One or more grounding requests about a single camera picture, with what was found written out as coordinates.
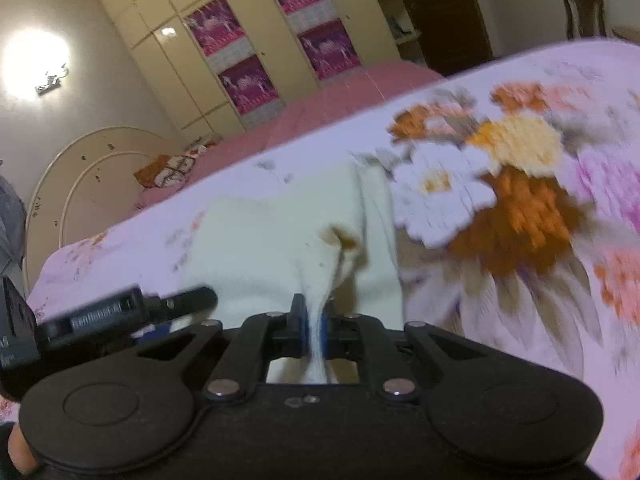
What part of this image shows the cream white small cloth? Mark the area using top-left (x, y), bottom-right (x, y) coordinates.
top-left (170, 162), bottom-right (407, 387)

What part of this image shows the grey cloth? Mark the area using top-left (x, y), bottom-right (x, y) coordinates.
top-left (0, 160), bottom-right (27, 287)

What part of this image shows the cream open shelf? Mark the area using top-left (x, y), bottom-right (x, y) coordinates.
top-left (360, 0), bottom-right (427, 67)

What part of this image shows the person's left hand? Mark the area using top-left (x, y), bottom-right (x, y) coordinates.
top-left (8, 424), bottom-right (39, 476)

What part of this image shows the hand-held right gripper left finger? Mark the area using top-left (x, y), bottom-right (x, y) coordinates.
top-left (135, 294), bottom-right (307, 404)

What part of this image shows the wall lamp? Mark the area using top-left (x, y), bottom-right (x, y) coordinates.
top-left (2, 29), bottom-right (71, 99)

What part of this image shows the orange patterned pillow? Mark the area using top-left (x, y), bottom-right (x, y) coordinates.
top-left (133, 135), bottom-right (222, 189)

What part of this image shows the dark wooden chair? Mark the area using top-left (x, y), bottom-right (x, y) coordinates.
top-left (559, 0), bottom-right (609, 41)

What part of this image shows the cream wardrobe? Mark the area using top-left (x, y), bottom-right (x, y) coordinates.
top-left (87, 0), bottom-right (401, 136)

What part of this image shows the floral printed blanket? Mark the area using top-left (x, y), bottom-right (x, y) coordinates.
top-left (0, 40), bottom-right (640, 480)

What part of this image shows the cream curved headboard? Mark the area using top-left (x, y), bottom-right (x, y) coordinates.
top-left (25, 126), bottom-right (184, 286)

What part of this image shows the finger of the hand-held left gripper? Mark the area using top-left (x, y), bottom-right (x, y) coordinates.
top-left (144, 285), bottom-right (219, 324)

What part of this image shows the pink bedspread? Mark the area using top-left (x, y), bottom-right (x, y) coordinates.
top-left (132, 60), bottom-right (447, 209)

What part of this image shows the dark wooden door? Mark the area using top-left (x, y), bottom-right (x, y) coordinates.
top-left (385, 0), bottom-right (494, 79)

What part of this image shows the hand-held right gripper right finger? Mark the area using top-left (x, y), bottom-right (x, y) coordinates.
top-left (320, 310), bottom-right (489, 404)

